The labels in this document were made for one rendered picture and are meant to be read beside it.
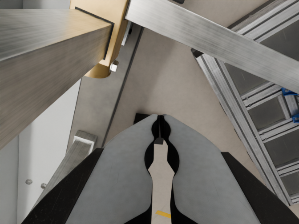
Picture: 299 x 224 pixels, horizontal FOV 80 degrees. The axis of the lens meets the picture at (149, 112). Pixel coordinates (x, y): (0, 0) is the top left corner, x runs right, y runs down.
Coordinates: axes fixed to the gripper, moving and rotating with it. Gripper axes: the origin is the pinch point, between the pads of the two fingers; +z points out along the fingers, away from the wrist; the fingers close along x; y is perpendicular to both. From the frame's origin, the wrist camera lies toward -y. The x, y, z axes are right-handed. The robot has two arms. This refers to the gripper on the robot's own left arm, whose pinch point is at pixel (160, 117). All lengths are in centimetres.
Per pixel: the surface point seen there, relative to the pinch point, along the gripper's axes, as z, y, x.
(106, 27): 6.3, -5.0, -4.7
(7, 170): 25, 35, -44
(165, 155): 92, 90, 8
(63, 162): 12.8, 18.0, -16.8
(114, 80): 21.9, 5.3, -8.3
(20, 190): 30, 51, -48
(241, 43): 9.6, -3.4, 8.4
